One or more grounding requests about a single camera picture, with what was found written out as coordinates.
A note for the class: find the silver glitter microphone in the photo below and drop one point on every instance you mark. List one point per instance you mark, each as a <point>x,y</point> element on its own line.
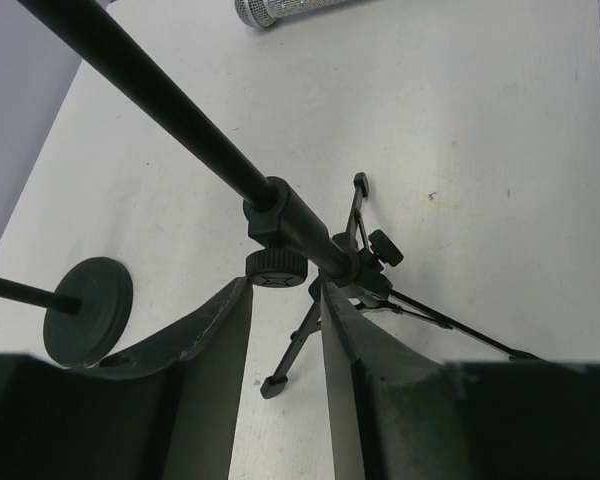
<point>266,15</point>

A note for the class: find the black stand with orange microphone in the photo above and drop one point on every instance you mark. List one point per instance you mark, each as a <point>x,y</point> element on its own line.
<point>85,315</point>

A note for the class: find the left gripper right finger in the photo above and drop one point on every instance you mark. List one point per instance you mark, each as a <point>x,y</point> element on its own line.
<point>395,414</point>

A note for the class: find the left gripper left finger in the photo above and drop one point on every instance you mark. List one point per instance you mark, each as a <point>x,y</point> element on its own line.
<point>164,408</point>

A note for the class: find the black tripod shock mount stand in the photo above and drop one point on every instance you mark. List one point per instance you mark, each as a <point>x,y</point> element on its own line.
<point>290,234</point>

